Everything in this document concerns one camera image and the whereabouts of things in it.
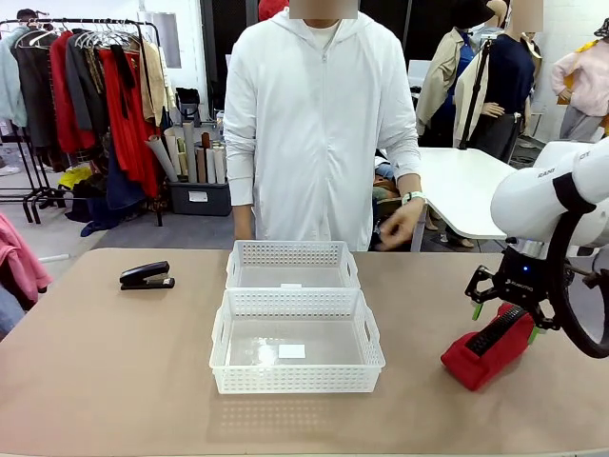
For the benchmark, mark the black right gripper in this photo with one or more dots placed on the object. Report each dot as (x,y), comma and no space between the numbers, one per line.
(521,281)

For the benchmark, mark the red campus pencil case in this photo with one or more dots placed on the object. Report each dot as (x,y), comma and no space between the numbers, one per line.
(480,366)

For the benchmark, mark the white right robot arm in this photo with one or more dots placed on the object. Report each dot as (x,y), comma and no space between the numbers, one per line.
(528,195)

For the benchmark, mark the person's left forearm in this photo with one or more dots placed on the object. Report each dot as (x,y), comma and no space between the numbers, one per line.
(409,183)

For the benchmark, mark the person's right forearm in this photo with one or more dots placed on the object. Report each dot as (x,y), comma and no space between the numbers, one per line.
(240,171)

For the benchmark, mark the person's left hand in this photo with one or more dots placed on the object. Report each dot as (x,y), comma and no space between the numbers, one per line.
(402,226)

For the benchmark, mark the person's right hand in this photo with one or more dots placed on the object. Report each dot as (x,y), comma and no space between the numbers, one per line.
(243,224)

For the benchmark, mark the white table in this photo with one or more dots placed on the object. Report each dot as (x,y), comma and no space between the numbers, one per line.
(461,190)

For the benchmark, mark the light green wristwatch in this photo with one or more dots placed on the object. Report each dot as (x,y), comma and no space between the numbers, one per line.
(413,196)

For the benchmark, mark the black tripod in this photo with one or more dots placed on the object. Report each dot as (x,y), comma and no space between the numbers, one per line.
(476,95)

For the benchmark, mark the white perforated plastic basket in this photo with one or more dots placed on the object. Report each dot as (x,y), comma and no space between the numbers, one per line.
(292,259)
(295,376)

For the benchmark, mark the mannequin with beige trench coat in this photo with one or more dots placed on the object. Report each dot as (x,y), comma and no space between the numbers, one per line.
(445,81)

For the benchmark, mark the mannequin with pink sweater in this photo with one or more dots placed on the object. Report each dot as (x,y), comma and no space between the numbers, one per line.
(587,81)

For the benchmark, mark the person in white hoodie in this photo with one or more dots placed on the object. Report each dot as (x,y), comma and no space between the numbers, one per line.
(309,143)

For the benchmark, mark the white paper roll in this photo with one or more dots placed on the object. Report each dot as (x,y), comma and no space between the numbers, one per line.
(219,164)

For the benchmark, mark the grey storage bin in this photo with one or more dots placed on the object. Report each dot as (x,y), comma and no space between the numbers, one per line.
(202,197)

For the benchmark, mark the brown paper roll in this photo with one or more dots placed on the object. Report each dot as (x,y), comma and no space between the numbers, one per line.
(206,157)

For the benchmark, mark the tall grey paper roll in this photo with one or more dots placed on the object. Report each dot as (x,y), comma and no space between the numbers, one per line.
(190,152)

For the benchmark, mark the black stapler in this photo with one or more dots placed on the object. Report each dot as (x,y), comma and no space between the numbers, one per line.
(145,276)

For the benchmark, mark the black chair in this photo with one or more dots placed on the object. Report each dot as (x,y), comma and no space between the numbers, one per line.
(188,107)

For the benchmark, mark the dark blue cloth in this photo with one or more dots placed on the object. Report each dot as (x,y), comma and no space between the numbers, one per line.
(119,195)

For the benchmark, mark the beige garment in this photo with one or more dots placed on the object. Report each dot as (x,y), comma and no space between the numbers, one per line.
(154,85)

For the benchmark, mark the red dress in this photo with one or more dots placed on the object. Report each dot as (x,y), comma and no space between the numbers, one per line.
(126,128)

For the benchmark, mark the black clothes rack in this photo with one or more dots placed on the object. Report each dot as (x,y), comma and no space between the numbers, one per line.
(143,57)

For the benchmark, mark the yellow cloth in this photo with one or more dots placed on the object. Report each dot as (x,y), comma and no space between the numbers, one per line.
(76,177)

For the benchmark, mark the grey jacket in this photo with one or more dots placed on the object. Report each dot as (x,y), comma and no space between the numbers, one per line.
(78,85)

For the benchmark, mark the red coat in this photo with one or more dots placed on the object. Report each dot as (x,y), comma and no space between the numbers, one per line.
(64,105)

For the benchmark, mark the pink garment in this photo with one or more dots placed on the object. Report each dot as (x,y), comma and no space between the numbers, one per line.
(19,266)

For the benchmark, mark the blue jeans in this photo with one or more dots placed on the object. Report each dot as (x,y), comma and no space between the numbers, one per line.
(8,311)

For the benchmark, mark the dark grey coat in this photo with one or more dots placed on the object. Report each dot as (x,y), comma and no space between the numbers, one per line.
(35,95)

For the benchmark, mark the light blue garment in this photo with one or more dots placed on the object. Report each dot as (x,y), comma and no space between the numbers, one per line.
(9,81)

